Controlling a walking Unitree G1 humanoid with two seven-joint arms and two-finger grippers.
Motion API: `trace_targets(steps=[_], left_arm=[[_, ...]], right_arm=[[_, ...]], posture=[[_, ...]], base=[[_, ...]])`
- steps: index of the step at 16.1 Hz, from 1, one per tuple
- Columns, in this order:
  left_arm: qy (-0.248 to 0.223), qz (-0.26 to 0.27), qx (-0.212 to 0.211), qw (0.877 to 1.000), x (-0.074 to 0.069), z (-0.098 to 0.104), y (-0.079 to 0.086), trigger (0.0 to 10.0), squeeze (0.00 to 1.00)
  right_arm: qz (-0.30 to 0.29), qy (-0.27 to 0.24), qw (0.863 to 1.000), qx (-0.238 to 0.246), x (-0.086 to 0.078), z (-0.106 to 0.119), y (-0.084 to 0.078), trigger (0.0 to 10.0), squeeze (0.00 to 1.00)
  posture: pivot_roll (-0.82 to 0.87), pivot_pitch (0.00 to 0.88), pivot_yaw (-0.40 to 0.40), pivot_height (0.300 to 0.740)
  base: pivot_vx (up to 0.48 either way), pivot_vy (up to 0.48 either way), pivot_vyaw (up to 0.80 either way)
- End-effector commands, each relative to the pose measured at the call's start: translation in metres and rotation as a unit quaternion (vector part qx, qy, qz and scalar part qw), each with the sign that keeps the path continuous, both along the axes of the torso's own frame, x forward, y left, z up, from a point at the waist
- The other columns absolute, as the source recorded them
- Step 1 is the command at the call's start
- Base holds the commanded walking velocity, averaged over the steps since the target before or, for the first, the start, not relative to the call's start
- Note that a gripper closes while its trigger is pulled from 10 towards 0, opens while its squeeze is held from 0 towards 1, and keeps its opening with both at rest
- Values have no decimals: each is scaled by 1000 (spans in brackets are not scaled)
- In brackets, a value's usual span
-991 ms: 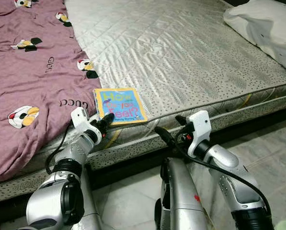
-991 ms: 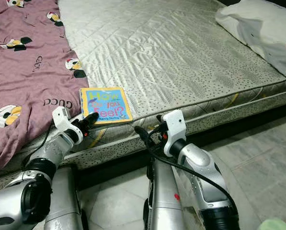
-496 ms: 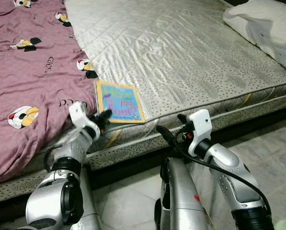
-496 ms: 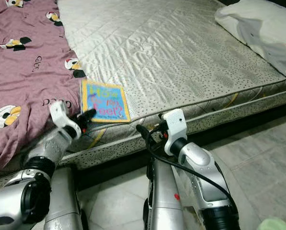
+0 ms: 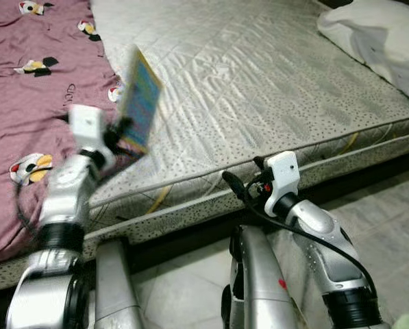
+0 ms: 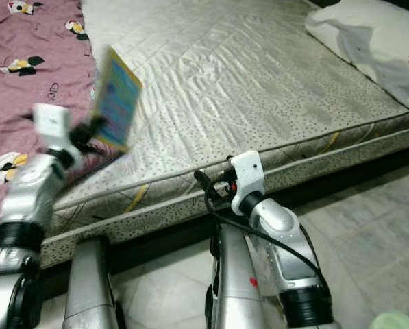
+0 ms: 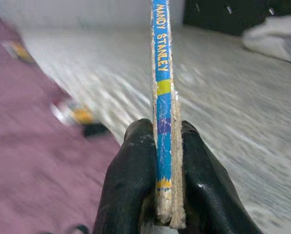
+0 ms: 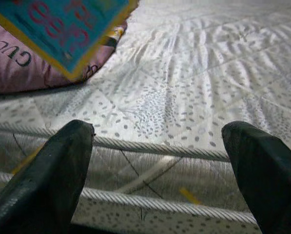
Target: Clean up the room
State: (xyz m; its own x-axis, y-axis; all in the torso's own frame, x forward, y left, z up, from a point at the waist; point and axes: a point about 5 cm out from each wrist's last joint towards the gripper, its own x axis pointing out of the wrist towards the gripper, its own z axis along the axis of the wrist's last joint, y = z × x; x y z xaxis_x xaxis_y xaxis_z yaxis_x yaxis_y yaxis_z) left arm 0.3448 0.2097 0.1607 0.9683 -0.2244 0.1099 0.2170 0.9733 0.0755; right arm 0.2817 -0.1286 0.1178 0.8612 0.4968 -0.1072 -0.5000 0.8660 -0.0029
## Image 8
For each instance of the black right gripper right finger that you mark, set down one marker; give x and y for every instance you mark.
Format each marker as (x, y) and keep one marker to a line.
(269, 182)

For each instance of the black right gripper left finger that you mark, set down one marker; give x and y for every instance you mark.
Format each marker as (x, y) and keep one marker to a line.
(43, 182)

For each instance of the blue book with yellow border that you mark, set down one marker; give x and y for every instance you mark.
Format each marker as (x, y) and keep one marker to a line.
(62, 29)

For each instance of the purple cartoon print duvet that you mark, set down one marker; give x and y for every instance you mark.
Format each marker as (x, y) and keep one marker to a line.
(13, 73)

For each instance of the white quilted mattress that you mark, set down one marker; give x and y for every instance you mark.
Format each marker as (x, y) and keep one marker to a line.
(172, 73)

